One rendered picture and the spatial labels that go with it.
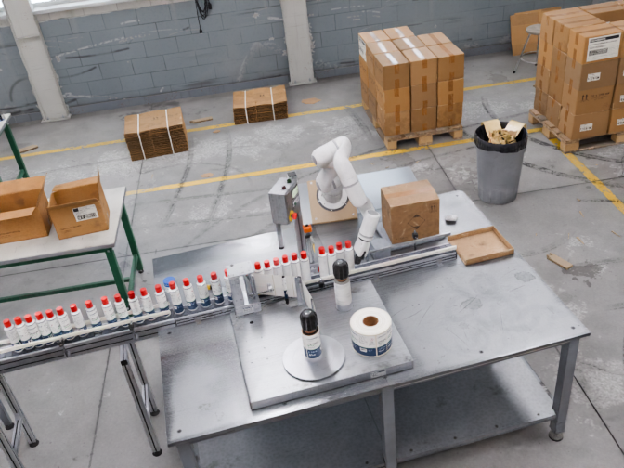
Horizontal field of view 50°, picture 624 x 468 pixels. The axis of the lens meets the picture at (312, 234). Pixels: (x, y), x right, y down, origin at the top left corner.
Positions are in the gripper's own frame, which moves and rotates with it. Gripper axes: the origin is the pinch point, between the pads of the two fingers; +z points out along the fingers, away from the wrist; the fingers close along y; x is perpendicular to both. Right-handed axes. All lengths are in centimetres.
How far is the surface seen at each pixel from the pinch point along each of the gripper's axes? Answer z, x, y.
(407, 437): 68, 26, 70
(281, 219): -22, -50, -1
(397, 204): -27.6, 24.3, -20.4
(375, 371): 12, -13, 78
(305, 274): 9.9, -29.4, 2.2
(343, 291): -1.1, -19.1, 32.1
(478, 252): -14, 72, 4
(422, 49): -53, 160, -320
